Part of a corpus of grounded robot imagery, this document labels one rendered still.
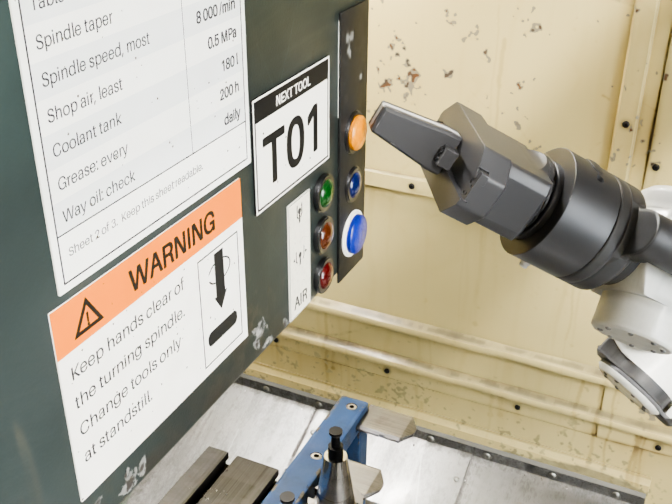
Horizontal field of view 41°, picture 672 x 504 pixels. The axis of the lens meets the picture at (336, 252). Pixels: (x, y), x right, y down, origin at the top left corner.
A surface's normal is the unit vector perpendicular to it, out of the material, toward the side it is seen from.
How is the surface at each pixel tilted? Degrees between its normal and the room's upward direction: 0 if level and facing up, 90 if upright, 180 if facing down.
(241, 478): 0
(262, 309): 90
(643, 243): 60
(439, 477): 24
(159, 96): 90
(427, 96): 90
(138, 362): 90
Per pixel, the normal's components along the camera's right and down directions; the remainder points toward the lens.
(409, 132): 0.08, 0.48
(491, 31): -0.43, 0.43
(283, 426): -0.16, -0.62
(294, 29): 0.90, 0.21
